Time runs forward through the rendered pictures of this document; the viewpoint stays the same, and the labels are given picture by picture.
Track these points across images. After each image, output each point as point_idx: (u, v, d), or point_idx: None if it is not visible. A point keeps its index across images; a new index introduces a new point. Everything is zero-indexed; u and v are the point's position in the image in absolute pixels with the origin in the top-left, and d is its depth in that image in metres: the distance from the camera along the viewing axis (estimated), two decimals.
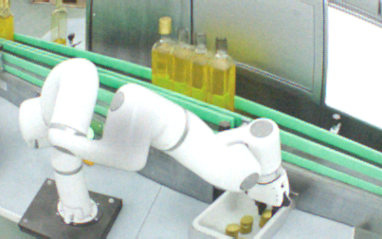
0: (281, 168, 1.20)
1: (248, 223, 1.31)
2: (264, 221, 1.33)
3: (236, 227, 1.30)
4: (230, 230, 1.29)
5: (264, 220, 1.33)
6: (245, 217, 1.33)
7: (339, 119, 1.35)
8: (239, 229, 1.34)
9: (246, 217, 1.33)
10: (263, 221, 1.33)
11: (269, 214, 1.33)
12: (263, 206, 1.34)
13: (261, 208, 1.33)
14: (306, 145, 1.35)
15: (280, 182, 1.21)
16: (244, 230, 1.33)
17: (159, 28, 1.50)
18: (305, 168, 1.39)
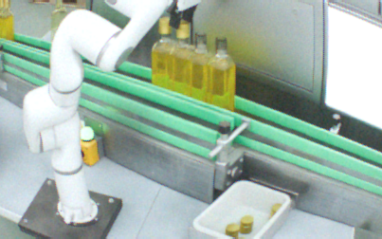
0: None
1: (248, 223, 1.31)
2: (188, 27, 1.46)
3: (236, 227, 1.30)
4: (230, 230, 1.29)
5: (188, 27, 1.46)
6: (245, 217, 1.33)
7: (339, 119, 1.35)
8: (239, 229, 1.34)
9: (246, 217, 1.33)
10: (188, 28, 1.46)
11: (185, 22, 1.47)
12: (175, 20, 1.44)
13: (179, 19, 1.43)
14: (306, 145, 1.35)
15: None
16: (244, 230, 1.33)
17: (159, 28, 1.50)
18: (305, 168, 1.39)
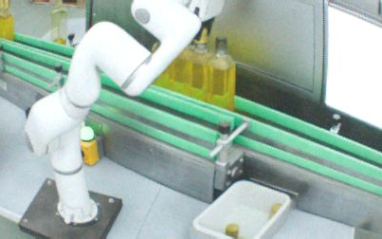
0: None
1: (207, 27, 1.43)
2: None
3: (236, 227, 1.30)
4: (230, 230, 1.29)
5: None
6: None
7: (339, 119, 1.35)
8: (200, 42, 1.44)
9: None
10: None
11: None
12: None
13: (201, 30, 1.41)
14: (306, 145, 1.35)
15: None
16: (207, 38, 1.44)
17: None
18: (305, 168, 1.39)
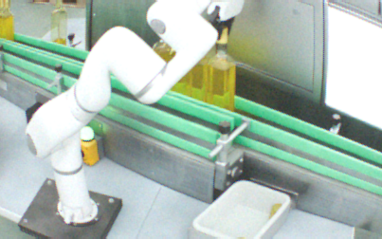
0: None
1: None
2: None
3: None
4: (227, 27, 1.39)
5: None
6: None
7: (339, 119, 1.35)
8: None
9: None
10: None
11: None
12: (216, 29, 1.39)
13: (221, 29, 1.38)
14: (306, 145, 1.35)
15: None
16: None
17: None
18: (305, 168, 1.39)
